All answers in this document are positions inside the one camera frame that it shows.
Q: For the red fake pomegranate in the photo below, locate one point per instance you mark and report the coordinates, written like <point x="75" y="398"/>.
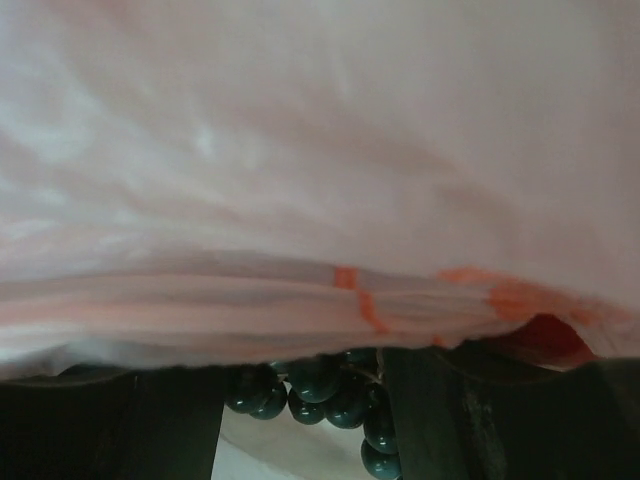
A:
<point x="546" y="340"/>

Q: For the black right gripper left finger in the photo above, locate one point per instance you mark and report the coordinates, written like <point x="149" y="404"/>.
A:
<point x="109" y="423"/>

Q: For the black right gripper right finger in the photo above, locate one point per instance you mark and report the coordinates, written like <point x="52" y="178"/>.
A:
<point x="470" y="414"/>

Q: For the black fake grape bunch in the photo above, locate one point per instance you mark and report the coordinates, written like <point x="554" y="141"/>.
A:
<point x="322" y="417"/>

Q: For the pink plastic bag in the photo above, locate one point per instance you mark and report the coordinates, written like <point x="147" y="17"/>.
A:
<point x="195" y="184"/>

